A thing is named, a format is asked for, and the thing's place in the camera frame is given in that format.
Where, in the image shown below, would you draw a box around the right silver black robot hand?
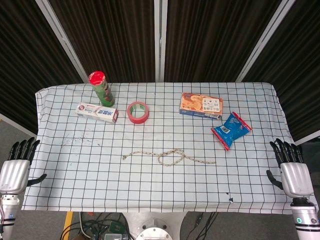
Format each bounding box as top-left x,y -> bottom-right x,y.
266,138 -> 315,198

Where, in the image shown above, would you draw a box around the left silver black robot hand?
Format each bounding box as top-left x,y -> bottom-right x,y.
0,136 -> 48,195

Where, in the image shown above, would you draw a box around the beige braided rope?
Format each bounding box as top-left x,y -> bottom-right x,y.
122,148 -> 216,167

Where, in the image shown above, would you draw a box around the blue snack bag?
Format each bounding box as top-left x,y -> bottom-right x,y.
210,111 -> 253,152

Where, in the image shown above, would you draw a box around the white toothpaste box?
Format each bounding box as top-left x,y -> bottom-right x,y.
75,102 -> 119,124

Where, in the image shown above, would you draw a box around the dark ribbed partition panel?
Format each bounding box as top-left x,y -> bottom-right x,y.
164,0 -> 283,83
0,0 -> 83,135
47,0 -> 156,83
243,0 -> 320,142

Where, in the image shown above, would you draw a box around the green chips can red lid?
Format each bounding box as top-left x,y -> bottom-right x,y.
88,71 -> 116,107

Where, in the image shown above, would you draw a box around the orange biscuit box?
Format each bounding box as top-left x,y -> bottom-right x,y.
178,92 -> 224,121

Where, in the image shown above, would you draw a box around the red tape roll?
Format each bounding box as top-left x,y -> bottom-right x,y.
126,101 -> 150,125

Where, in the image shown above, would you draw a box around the white black checkered tablecloth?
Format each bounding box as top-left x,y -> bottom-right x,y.
21,81 -> 302,216

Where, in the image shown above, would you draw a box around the tangled floor cable bundle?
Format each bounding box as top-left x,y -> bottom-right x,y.
59,212 -> 131,240

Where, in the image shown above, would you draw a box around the black floor cables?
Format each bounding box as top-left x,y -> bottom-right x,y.
186,212 -> 220,240

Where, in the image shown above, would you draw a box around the silver partition frame post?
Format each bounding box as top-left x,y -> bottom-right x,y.
34,0 -> 88,83
153,0 -> 168,83
234,0 -> 297,83

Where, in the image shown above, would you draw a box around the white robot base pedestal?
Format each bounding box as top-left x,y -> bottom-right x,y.
124,211 -> 188,240

